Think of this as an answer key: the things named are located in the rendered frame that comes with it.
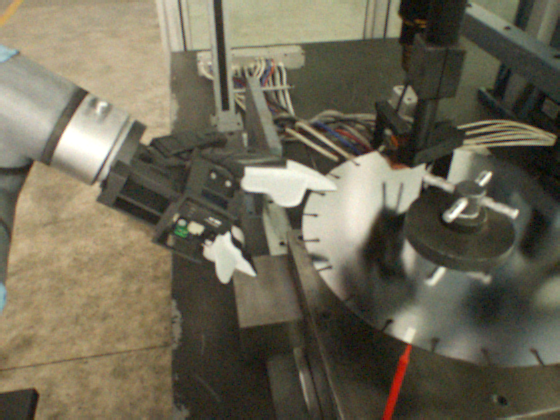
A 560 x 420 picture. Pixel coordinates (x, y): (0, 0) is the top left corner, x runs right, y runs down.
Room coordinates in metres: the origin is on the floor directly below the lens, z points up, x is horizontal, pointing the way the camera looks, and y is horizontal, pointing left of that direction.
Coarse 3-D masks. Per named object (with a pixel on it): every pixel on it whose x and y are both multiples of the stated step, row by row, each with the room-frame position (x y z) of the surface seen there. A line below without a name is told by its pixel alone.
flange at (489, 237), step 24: (432, 192) 0.42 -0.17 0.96; (408, 216) 0.38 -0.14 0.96; (432, 216) 0.38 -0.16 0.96; (456, 216) 0.36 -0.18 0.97; (480, 216) 0.36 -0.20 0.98; (504, 216) 0.38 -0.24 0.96; (432, 240) 0.34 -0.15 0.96; (456, 240) 0.34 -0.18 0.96; (480, 240) 0.34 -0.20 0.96; (504, 240) 0.34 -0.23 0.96; (480, 264) 0.32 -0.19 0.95
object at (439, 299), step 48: (336, 192) 0.44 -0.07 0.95; (384, 192) 0.44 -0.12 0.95; (528, 192) 0.44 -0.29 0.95; (336, 240) 0.35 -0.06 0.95; (384, 240) 0.35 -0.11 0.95; (528, 240) 0.35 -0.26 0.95; (336, 288) 0.29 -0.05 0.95; (384, 288) 0.29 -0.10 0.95; (432, 288) 0.29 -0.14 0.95; (480, 288) 0.29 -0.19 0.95; (528, 288) 0.29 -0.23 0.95; (432, 336) 0.24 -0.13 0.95; (480, 336) 0.24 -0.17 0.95; (528, 336) 0.24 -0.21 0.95
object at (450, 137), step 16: (416, 112) 0.43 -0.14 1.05; (432, 112) 0.43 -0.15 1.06; (416, 128) 0.43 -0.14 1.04; (432, 128) 0.43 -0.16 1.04; (448, 128) 0.47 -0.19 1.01; (400, 144) 0.44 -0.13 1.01; (416, 144) 0.43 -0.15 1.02; (432, 144) 0.44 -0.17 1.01; (448, 144) 0.45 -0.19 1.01; (400, 160) 0.43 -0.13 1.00; (416, 160) 0.42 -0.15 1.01; (432, 160) 0.47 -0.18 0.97; (448, 160) 0.45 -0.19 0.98
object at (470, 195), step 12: (432, 180) 0.39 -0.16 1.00; (444, 180) 0.39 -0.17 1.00; (468, 180) 0.38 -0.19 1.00; (480, 180) 0.39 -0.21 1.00; (456, 192) 0.37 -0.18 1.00; (468, 192) 0.36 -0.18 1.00; (480, 192) 0.36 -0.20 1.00; (456, 204) 0.35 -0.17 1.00; (468, 204) 0.36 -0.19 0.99; (480, 204) 0.36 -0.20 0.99; (492, 204) 0.35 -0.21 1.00; (504, 204) 0.35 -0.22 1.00; (444, 216) 0.34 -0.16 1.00; (468, 216) 0.36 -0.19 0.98
